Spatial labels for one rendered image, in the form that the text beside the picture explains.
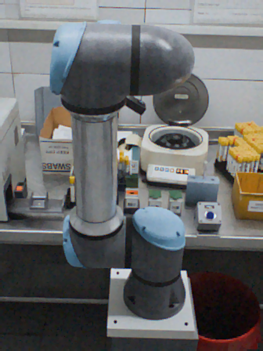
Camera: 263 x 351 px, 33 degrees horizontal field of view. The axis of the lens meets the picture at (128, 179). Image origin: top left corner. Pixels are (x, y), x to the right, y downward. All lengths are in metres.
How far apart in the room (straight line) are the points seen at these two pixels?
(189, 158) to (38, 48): 0.73
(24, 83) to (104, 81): 1.17
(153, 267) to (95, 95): 0.42
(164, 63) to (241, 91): 1.18
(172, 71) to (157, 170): 0.86
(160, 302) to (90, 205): 0.30
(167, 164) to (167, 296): 0.65
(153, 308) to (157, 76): 0.54
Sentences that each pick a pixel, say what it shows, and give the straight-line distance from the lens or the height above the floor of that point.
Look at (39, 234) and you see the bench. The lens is 1.37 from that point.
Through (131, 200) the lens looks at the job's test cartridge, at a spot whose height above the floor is 0.94.
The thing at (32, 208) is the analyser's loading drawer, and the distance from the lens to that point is 1.38.
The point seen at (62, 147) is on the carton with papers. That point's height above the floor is 0.99.
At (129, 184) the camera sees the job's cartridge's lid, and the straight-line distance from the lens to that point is 1.40.
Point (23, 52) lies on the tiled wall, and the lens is 1.84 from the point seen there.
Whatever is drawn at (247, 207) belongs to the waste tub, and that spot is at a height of 0.92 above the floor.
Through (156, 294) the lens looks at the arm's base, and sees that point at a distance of 1.03.
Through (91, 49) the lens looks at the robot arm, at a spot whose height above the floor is 1.52.
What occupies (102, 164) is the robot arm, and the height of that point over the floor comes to 1.30.
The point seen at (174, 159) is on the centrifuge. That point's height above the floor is 0.96.
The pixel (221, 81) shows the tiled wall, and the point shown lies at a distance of 1.86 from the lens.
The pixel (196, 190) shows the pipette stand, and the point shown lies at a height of 0.94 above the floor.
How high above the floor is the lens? 1.70
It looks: 31 degrees down
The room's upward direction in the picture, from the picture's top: 2 degrees clockwise
